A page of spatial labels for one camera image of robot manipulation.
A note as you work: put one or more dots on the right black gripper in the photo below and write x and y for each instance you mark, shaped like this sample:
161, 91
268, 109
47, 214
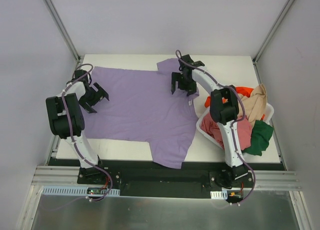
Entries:
185, 82

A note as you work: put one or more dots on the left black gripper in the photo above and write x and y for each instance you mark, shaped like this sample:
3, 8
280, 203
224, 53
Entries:
92, 96

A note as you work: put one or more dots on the purple t shirt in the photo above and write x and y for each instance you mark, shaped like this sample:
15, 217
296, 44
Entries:
141, 107

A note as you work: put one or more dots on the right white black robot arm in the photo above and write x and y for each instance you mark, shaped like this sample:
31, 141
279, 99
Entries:
226, 108

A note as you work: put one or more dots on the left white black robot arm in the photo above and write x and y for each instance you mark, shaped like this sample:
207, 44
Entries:
65, 115

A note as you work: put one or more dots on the orange t shirt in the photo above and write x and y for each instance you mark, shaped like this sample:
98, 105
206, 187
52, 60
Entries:
245, 91

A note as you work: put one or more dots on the beige t shirt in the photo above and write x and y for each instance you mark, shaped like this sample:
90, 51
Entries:
255, 105

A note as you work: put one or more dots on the pink t shirt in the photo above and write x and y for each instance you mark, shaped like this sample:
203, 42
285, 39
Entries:
244, 131

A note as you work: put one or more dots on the white laundry basket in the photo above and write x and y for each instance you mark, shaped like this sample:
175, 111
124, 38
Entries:
269, 156

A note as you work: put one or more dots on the green t shirt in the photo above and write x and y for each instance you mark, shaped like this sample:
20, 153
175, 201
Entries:
260, 137

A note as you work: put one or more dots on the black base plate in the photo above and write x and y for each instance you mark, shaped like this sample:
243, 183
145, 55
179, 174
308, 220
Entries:
147, 179

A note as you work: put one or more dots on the aluminium frame rail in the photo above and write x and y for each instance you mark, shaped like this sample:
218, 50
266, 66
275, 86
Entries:
55, 175

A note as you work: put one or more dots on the left white cable duct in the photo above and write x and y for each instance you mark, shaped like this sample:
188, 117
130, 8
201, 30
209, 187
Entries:
79, 191

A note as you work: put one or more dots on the white cable duct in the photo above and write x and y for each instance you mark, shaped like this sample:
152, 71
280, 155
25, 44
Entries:
79, 191
219, 195

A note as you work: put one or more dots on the right white cable duct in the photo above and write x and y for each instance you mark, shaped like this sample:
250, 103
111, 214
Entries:
219, 195

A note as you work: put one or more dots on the left aluminium corner post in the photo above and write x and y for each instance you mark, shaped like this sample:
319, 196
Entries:
62, 29

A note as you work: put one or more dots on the aluminium corner post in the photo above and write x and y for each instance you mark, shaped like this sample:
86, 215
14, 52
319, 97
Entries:
277, 23
62, 29

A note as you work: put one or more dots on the right aluminium corner post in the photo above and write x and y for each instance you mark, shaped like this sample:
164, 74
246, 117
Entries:
277, 23

